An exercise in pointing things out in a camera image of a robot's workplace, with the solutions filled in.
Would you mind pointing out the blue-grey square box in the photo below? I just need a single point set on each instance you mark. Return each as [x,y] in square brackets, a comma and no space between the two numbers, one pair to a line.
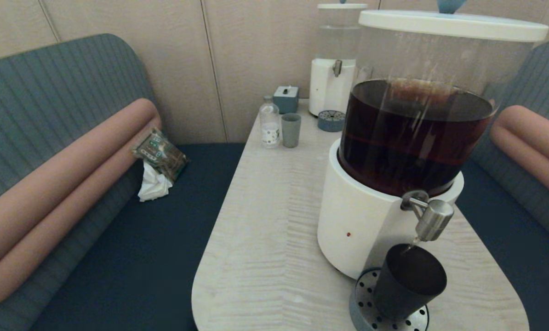
[286,102]

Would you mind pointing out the large tea drink dispenser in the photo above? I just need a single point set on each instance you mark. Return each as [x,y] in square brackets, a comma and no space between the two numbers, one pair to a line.
[371,216]

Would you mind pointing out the clear plastic bottle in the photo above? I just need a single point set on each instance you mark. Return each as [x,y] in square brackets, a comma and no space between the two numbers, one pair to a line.
[269,125]

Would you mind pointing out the small white water dispenser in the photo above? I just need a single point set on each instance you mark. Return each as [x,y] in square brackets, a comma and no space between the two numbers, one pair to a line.
[327,87]

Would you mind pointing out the small white dispenser lid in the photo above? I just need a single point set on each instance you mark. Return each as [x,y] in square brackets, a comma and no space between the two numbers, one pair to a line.
[342,6]

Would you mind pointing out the large blue-grey drip tray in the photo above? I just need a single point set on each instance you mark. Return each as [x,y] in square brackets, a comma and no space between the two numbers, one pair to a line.
[364,303]

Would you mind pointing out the large metal dispenser tap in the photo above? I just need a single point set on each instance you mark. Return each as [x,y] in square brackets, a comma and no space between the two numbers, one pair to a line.
[433,220]

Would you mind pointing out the teal upholstered bench sofa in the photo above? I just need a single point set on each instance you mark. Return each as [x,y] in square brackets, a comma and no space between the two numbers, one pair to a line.
[72,82]
[509,276]

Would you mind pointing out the pink cylindrical bolster cushion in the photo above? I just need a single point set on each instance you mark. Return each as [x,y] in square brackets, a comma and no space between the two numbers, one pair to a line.
[527,157]
[541,130]
[63,171]
[49,230]

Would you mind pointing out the small metal dispenser tap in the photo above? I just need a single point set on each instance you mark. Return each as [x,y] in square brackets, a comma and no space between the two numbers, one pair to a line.
[337,68]

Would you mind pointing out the grey-green plastic cup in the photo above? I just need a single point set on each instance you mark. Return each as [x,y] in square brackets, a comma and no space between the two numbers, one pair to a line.
[291,132]

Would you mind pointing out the small blue-grey drip tray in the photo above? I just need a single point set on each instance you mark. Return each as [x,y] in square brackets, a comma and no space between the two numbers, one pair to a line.
[331,121]

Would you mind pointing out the large white dispenser lid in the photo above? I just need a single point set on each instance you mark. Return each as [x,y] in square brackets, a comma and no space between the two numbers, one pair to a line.
[454,25]

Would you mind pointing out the dark grey tapered cup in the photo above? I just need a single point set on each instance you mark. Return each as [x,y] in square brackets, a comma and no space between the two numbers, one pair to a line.
[408,282]

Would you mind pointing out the crumpled white tissue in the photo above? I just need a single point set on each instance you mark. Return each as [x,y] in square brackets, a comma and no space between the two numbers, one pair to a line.
[154,187]

